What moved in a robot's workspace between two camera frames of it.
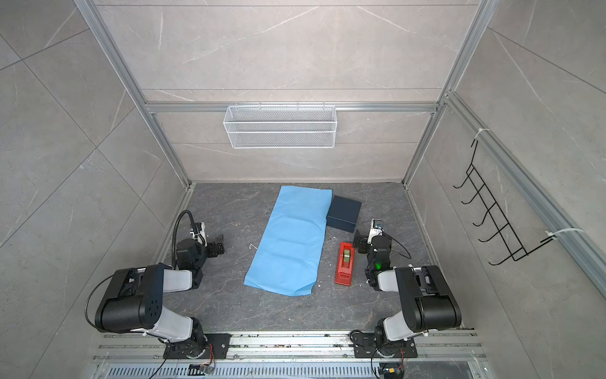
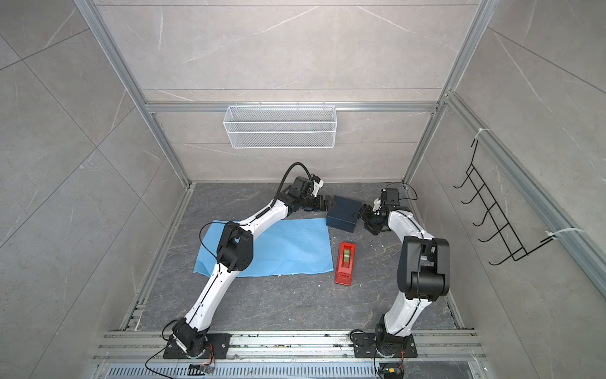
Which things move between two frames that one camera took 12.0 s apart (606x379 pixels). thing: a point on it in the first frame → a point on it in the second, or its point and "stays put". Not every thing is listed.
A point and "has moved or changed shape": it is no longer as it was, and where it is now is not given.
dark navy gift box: (343, 213) stays put
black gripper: (201, 237) → (317, 184)
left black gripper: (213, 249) → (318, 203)
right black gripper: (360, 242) → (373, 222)
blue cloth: (289, 257) has moved or changed shape
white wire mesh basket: (277, 126) stays put
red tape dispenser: (344, 268) stays put
